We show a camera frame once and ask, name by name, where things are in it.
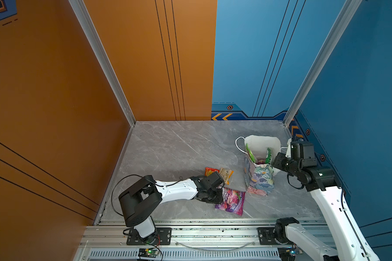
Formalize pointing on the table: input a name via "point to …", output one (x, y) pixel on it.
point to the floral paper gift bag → (259, 151)
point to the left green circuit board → (148, 252)
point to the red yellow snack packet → (208, 171)
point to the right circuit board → (289, 253)
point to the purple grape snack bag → (261, 162)
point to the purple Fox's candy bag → (233, 201)
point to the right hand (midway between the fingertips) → (273, 157)
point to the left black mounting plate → (164, 237)
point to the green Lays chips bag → (250, 153)
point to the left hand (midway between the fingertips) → (223, 200)
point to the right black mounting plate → (265, 236)
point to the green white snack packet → (268, 156)
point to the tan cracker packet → (226, 174)
